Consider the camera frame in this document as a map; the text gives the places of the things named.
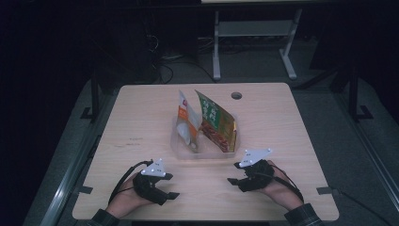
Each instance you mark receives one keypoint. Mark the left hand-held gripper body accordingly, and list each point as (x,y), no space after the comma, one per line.
(150,188)

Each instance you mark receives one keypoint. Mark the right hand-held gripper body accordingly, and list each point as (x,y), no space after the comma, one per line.
(258,179)

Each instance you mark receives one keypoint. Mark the clear plastic container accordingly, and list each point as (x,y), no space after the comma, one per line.
(205,153)

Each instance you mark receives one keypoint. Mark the green red food packet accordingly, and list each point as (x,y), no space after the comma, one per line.
(218,122)

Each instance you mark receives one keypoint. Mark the white orange food packet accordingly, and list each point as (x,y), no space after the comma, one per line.
(186,122)

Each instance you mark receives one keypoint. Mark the person's left hand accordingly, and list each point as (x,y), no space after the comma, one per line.
(125,201)

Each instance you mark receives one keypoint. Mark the black metal stand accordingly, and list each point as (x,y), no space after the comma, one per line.
(354,94)
(94,97)

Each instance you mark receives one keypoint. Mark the white metal stand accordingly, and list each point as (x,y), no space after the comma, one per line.
(255,28)

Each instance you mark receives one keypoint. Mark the grey metal bracket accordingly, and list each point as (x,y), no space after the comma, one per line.
(326,190)
(84,190)

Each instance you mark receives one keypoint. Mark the aluminium rail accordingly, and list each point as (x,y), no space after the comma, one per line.
(67,185)
(381,169)

